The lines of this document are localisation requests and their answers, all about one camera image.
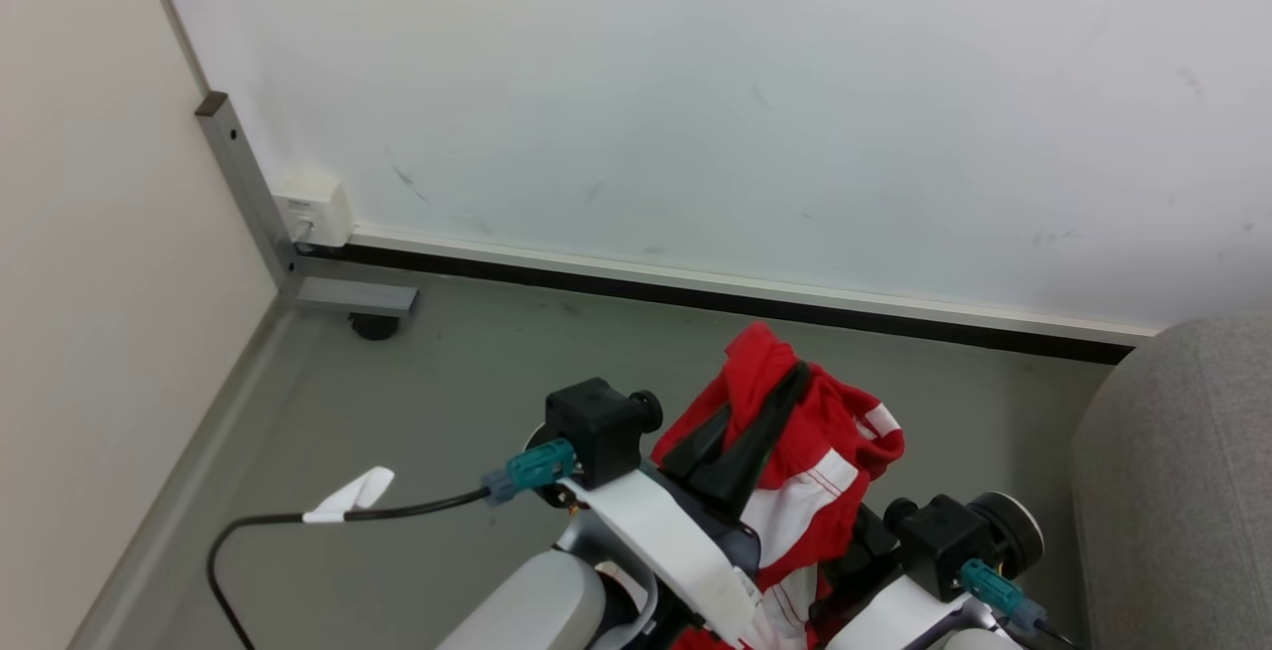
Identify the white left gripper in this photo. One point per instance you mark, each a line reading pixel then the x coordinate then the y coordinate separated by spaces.
pixel 666 531

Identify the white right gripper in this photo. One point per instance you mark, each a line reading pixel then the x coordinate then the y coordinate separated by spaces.
pixel 884 620

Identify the red and white garment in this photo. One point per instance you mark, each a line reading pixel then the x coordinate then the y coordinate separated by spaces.
pixel 845 411

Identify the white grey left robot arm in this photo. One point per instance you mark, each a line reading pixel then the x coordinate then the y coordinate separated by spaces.
pixel 537 600

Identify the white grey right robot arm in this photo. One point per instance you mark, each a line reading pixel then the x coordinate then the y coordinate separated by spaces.
pixel 1009 526

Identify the grey fabric sofa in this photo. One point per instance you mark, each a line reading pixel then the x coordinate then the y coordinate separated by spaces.
pixel 1183 491

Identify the black caster wheel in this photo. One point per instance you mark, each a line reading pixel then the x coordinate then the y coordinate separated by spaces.
pixel 375 326

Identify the beige partition panel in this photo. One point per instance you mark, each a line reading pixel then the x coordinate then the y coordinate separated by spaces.
pixel 79 233

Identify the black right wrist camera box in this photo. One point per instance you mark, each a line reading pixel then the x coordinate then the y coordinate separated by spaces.
pixel 939 541

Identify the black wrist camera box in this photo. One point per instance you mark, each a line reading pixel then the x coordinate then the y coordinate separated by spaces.
pixel 939 541
pixel 596 426

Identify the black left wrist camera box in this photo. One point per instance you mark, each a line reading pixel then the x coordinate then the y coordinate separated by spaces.
pixel 596 426

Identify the white wall trim strip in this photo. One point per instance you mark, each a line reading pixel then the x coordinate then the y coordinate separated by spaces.
pixel 696 282

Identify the white wall socket box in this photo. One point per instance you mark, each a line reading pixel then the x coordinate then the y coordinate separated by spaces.
pixel 313 211

